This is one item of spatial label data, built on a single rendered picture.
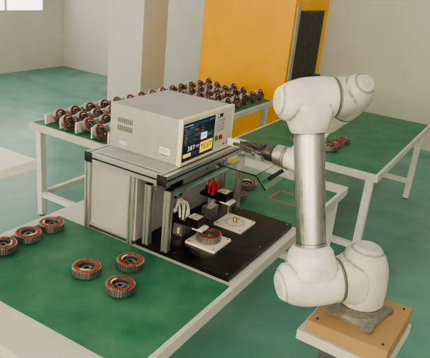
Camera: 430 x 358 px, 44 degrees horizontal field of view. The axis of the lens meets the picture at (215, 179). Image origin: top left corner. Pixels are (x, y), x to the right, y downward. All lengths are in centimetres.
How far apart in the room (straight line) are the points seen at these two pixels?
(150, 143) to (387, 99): 544
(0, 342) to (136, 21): 480
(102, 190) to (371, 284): 121
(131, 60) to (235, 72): 120
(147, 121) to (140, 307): 79
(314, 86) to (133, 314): 99
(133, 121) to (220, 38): 392
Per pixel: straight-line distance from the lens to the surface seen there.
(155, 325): 191
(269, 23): 591
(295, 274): 179
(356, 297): 189
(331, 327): 195
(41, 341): 187
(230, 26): 613
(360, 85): 175
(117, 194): 235
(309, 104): 170
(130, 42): 630
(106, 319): 194
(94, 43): 992
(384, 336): 196
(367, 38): 746
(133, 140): 238
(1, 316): 199
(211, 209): 261
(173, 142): 225
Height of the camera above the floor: 190
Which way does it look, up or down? 21 degrees down
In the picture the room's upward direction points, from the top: 6 degrees clockwise
